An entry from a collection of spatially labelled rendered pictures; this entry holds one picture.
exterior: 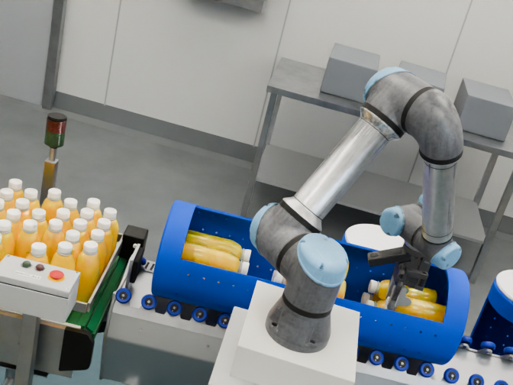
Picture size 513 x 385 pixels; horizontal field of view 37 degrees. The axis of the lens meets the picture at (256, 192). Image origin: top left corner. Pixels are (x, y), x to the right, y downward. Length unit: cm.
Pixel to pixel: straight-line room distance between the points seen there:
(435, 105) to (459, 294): 71
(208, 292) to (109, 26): 373
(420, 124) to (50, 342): 119
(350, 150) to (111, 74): 413
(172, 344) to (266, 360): 61
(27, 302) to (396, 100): 105
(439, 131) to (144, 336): 107
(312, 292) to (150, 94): 416
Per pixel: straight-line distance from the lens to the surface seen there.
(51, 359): 228
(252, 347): 170
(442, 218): 186
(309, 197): 174
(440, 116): 169
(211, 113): 563
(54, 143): 259
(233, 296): 215
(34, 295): 203
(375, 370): 231
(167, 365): 234
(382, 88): 176
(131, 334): 228
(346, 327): 186
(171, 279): 215
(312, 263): 163
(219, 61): 551
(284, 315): 172
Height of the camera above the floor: 224
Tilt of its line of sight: 25 degrees down
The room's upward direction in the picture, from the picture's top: 15 degrees clockwise
